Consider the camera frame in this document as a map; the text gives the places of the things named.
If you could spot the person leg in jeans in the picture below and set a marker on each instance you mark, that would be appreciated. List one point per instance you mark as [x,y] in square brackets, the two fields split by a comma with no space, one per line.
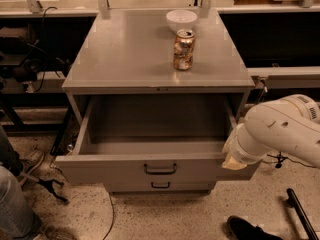
[17,219]

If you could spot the black metal bar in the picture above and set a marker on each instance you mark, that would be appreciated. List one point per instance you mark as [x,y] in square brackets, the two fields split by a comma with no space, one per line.
[294,202]

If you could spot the white sneaker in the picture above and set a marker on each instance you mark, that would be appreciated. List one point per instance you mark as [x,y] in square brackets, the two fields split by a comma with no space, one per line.
[32,162]

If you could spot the white bowl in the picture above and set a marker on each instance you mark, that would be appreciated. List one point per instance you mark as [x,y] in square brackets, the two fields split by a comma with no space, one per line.
[181,19]

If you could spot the grey drawer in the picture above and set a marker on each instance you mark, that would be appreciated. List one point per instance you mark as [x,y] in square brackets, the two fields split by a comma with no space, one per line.
[160,187]
[153,138]

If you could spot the grey top drawer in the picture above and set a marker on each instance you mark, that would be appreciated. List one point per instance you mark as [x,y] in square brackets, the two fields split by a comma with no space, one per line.
[153,138]

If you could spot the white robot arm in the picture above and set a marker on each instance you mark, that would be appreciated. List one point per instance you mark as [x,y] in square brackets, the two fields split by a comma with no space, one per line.
[290,125]

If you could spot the dark machine on left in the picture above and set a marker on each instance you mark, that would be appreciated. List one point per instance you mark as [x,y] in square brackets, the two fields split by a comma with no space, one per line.
[23,61]

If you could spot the black shoe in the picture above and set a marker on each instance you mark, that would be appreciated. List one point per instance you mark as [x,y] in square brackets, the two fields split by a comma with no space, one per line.
[243,230]

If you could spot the grey bottom drawer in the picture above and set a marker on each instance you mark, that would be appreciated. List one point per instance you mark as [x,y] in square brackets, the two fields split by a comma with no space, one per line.
[160,187]

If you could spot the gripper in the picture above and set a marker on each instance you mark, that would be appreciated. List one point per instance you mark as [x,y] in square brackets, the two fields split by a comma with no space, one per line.
[237,150]

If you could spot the gold soda can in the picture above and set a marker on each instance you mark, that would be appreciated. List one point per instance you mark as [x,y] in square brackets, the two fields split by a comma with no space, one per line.
[183,49]

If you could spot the grey metal drawer cabinet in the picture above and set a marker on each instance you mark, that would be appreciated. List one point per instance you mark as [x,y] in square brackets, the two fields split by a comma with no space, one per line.
[130,52]

